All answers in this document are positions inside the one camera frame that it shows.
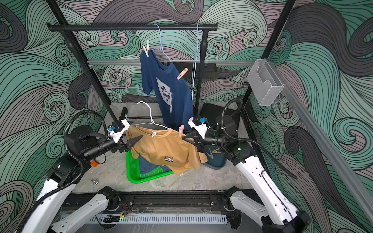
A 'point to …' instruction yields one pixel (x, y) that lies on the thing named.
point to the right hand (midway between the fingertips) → (183, 138)
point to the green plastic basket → (133, 171)
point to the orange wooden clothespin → (216, 151)
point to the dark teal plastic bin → (219, 159)
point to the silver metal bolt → (95, 182)
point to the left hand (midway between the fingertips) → (135, 125)
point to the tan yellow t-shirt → (164, 147)
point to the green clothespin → (126, 115)
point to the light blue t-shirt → (146, 166)
